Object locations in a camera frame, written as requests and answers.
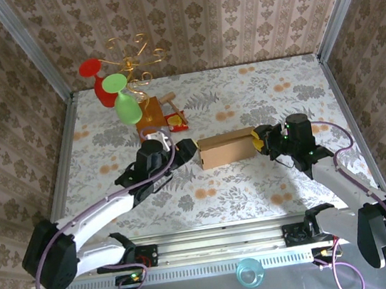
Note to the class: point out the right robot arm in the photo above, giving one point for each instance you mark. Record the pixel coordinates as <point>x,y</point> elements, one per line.
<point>381,233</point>

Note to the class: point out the aluminium mounting rail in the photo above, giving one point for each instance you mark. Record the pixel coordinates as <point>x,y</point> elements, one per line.
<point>221,241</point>

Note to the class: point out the green wine glass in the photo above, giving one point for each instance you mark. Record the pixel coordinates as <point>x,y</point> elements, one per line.
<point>126,107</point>

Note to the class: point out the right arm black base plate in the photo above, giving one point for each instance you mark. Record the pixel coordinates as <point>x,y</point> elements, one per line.
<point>287,237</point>

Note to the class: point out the aluminium table side rail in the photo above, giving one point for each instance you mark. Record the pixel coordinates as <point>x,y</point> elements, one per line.
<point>344,105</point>
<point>61,173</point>

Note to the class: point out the blue plastic cup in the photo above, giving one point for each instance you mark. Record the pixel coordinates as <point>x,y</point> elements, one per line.
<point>250,273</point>

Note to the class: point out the red wine glass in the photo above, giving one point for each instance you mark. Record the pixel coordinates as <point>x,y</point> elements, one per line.
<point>89,68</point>

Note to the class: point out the small wooden mallet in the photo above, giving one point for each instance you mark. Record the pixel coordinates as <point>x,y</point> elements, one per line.
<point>167,98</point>

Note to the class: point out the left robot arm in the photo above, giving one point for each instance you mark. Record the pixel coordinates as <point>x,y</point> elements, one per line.
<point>98,211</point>

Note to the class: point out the brown cardboard box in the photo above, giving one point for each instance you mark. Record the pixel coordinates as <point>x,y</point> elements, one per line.
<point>226,152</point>

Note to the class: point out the red snack packet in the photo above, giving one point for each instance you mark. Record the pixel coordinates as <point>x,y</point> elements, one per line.
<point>175,121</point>

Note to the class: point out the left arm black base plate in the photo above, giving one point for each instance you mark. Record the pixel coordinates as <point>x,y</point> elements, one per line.
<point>151,254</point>

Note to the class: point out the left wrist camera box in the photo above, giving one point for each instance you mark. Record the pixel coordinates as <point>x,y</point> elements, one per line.
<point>158,135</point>

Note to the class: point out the aluminium frame post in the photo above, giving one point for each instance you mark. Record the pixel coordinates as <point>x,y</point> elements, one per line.
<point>343,4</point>
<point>28,49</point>

